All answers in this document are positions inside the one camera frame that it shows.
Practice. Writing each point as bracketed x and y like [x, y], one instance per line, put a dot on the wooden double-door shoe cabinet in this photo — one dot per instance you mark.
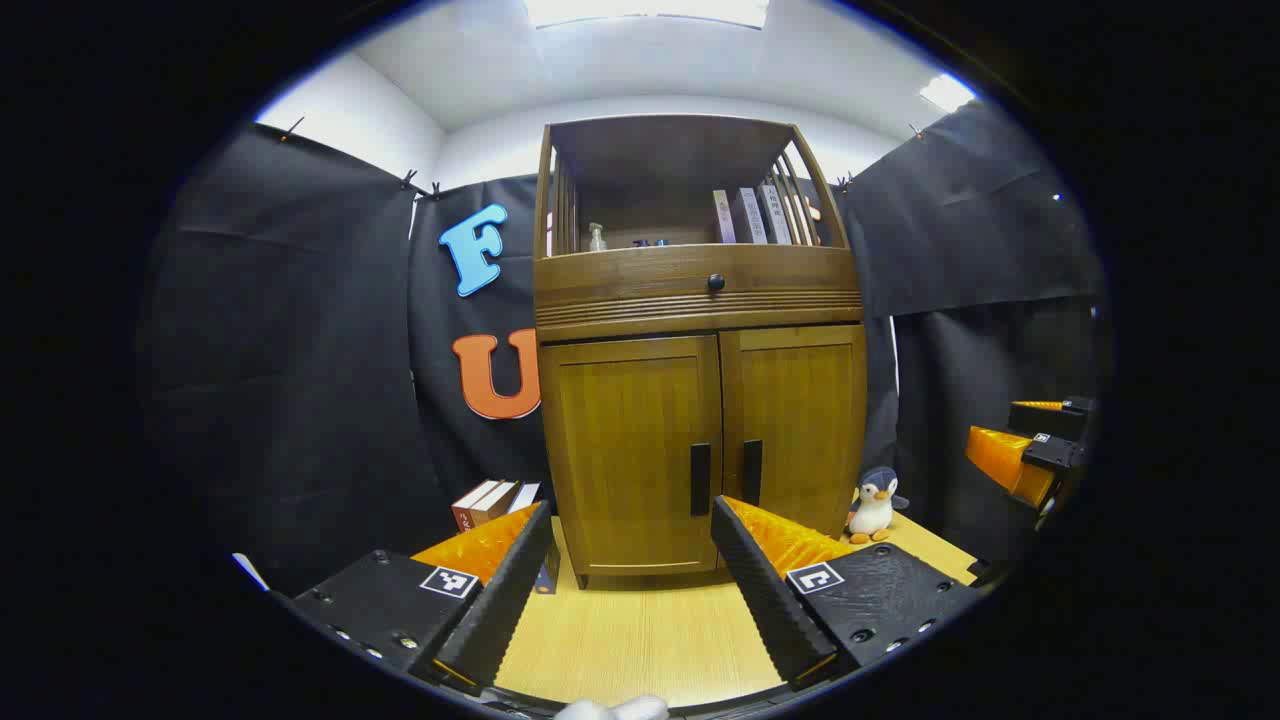
[690, 300]

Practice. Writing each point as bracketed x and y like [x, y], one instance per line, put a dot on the brown cover book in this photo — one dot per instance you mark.
[495, 500]

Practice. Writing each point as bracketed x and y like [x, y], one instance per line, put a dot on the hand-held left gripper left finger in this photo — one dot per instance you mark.
[500, 610]

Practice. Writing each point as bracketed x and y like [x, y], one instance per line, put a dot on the pinkish grey upright book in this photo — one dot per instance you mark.
[723, 220]

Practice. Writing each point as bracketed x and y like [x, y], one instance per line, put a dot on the wooden drawer with black knob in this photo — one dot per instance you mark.
[640, 275]

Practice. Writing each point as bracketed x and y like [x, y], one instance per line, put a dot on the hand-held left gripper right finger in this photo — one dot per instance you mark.
[765, 600]

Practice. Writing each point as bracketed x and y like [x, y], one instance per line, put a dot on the penguin plush toy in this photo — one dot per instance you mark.
[875, 510]

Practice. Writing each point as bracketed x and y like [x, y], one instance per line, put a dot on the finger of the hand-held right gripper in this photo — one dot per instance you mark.
[1070, 418]
[1010, 460]

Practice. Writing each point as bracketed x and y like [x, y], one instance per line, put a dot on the ceiling light panel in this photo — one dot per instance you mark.
[947, 92]
[650, 10]

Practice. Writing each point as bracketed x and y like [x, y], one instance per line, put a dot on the wooden shoe cabinet door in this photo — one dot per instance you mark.
[630, 450]
[800, 420]

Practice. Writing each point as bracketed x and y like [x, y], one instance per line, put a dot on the blue cover book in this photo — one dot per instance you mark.
[527, 494]

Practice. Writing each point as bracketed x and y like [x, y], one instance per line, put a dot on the small clear bottle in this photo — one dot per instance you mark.
[598, 240]

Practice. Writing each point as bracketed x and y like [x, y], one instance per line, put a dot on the red cover book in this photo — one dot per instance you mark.
[470, 505]

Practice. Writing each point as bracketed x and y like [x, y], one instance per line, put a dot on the black backdrop cloth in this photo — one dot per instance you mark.
[300, 350]

